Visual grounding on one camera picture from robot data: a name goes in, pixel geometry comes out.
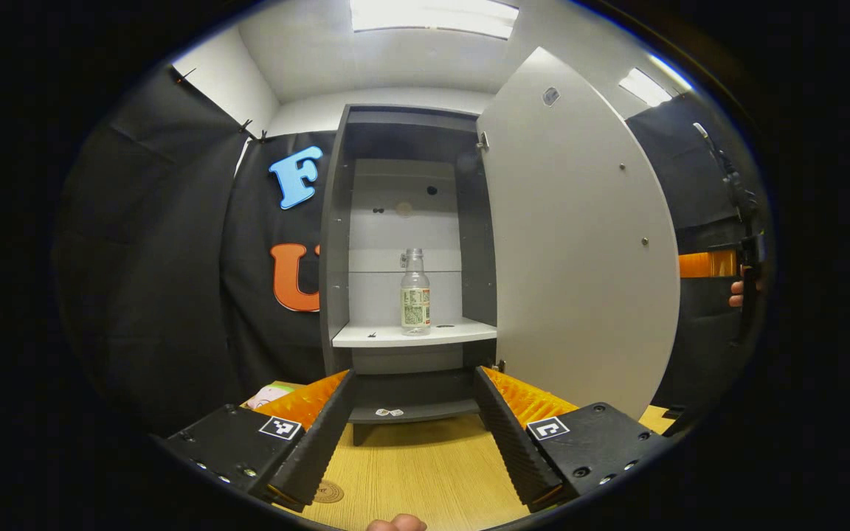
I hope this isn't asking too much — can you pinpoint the pink plush toy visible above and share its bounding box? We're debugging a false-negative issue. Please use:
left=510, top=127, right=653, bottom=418
left=241, top=381, right=304, bottom=410

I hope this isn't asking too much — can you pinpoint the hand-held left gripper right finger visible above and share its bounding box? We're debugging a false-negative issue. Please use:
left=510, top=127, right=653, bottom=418
left=473, top=366, right=673, bottom=515

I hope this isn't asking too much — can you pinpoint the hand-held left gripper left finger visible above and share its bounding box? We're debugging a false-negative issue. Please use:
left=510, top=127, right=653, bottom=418
left=151, top=369, right=358, bottom=515

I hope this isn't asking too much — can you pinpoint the grey cabinet door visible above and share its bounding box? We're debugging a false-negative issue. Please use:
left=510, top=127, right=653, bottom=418
left=475, top=46, right=682, bottom=421

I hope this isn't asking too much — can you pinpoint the ceiling light panel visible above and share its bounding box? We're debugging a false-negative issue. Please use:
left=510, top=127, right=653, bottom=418
left=618, top=52, right=695, bottom=108
left=350, top=0, right=520, bottom=40

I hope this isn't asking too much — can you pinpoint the clear plastic bottle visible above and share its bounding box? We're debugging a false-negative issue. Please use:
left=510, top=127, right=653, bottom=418
left=400, top=249, right=432, bottom=336

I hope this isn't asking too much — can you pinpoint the dark grey cabinet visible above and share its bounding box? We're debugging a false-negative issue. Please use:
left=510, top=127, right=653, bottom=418
left=319, top=105, right=503, bottom=447

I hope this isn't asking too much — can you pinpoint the black backdrop cloth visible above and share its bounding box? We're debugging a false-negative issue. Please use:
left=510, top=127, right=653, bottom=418
left=52, top=66, right=773, bottom=436

